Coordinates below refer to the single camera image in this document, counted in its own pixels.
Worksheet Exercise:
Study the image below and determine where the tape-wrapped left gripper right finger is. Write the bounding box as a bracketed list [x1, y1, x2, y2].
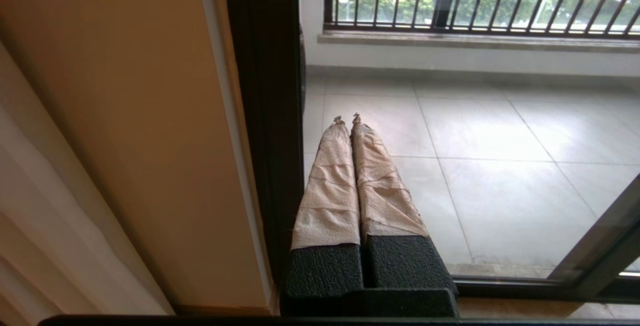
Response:
[351, 112, 459, 294]

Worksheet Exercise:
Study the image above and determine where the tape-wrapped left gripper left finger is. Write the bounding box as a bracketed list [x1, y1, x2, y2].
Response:
[284, 115, 365, 294]

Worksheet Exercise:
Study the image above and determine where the dark-framed sliding glass door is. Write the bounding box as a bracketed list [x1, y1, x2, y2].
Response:
[222, 0, 640, 302]

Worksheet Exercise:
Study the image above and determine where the white front-load washing machine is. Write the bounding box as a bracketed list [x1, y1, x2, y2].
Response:
[299, 23, 307, 117]

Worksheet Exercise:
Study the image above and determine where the long grey stone sill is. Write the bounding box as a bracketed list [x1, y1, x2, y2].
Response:
[317, 30, 640, 55]

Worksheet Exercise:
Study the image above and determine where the dark-framed fixed glass door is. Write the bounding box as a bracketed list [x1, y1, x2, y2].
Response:
[550, 173, 640, 299]

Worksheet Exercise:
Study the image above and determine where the cream curtain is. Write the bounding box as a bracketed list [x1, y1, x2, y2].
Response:
[0, 41, 176, 317]

